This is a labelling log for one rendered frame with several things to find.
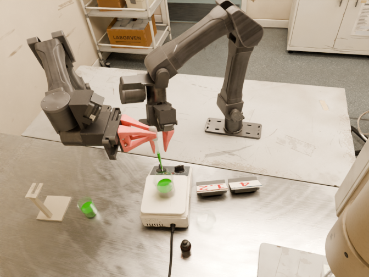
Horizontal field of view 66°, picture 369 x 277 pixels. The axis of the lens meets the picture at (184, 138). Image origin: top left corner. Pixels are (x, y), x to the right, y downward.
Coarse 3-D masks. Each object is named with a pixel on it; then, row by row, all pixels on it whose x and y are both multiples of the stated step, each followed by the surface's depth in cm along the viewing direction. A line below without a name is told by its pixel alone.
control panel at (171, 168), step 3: (153, 168) 90; (156, 168) 90; (165, 168) 90; (168, 168) 90; (171, 168) 90; (174, 168) 89; (186, 168) 89; (189, 168) 89; (153, 171) 88; (171, 171) 87; (174, 171) 87; (186, 171) 87; (150, 174) 86; (153, 174) 86; (174, 174) 85; (177, 174) 85; (180, 174) 85; (183, 174) 85; (186, 174) 85
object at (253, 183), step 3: (231, 183) 88; (234, 183) 87; (237, 183) 87; (240, 183) 87; (243, 183) 86; (246, 183) 86; (249, 183) 86; (252, 183) 86; (255, 183) 85; (258, 183) 85; (231, 186) 84; (234, 186) 84; (237, 186) 84; (240, 186) 84; (243, 186) 83
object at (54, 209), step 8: (32, 184) 79; (40, 184) 79; (32, 200) 77; (48, 200) 89; (56, 200) 89; (64, 200) 89; (40, 208) 81; (48, 208) 87; (56, 208) 87; (64, 208) 87; (40, 216) 86; (48, 216) 84; (56, 216) 85
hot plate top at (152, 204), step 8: (152, 176) 82; (176, 176) 81; (184, 176) 81; (176, 184) 80; (184, 184) 79; (144, 192) 79; (152, 192) 79; (176, 192) 78; (184, 192) 78; (144, 200) 77; (152, 200) 77; (160, 200) 77; (168, 200) 77; (176, 200) 76; (184, 200) 76; (144, 208) 75; (152, 208) 75; (160, 208) 75; (168, 208) 75; (176, 208) 75; (184, 208) 74
